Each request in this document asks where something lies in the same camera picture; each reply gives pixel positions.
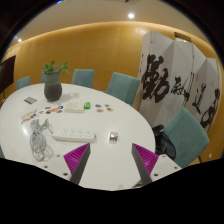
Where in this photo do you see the sheet of colourful stickers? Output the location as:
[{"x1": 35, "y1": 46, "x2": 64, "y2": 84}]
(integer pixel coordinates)
[{"x1": 21, "y1": 111, "x2": 38, "y2": 123}]

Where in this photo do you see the grey coiled cable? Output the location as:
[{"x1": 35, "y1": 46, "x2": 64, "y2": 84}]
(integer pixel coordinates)
[{"x1": 29, "y1": 118, "x2": 55, "y2": 163}]

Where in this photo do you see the potted plant in grey pot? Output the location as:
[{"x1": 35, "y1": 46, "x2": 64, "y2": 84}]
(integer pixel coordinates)
[{"x1": 41, "y1": 60, "x2": 70, "y2": 103}]

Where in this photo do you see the white power strip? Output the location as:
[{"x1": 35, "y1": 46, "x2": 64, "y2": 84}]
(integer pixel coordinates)
[{"x1": 51, "y1": 128, "x2": 98, "y2": 144}]

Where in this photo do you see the white calligraphy folding screen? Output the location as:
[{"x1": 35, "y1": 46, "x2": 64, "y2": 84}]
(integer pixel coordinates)
[{"x1": 137, "y1": 30, "x2": 223, "y2": 134}]

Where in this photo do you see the group of teal chairs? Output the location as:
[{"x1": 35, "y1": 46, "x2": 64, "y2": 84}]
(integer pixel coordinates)
[{"x1": 15, "y1": 68, "x2": 210, "y2": 169}]

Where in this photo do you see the small pinkish white charger block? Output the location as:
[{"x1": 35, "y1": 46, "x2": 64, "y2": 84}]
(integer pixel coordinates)
[{"x1": 108, "y1": 131, "x2": 120, "y2": 145}]

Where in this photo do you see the small grey flat card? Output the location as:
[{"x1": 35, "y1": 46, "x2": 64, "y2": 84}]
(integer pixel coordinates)
[{"x1": 23, "y1": 96, "x2": 39, "y2": 105}]

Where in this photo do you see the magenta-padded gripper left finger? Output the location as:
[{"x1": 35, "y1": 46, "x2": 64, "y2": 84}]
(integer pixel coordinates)
[{"x1": 42, "y1": 143, "x2": 92, "y2": 185}]

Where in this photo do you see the flat white box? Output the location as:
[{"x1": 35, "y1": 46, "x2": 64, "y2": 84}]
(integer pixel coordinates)
[{"x1": 64, "y1": 103, "x2": 85, "y2": 114}]

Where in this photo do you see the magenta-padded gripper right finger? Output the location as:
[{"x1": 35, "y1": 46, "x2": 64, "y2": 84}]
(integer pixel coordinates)
[{"x1": 131, "y1": 143, "x2": 184, "y2": 186}]

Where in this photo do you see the black wall screen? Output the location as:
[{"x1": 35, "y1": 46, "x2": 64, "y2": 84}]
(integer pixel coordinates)
[{"x1": 0, "y1": 55, "x2": 17, "y2": 95}]

